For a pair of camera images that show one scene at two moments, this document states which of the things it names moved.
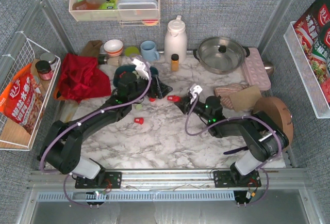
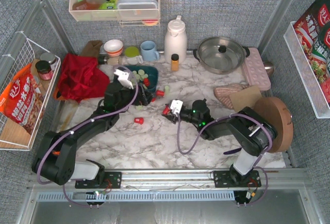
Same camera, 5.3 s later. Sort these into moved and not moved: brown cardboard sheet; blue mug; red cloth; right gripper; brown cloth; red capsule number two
Moved: right gripper; red capsule number two
Not moved: blue mug; brown cardboard sheet; brown cloth; red cloth
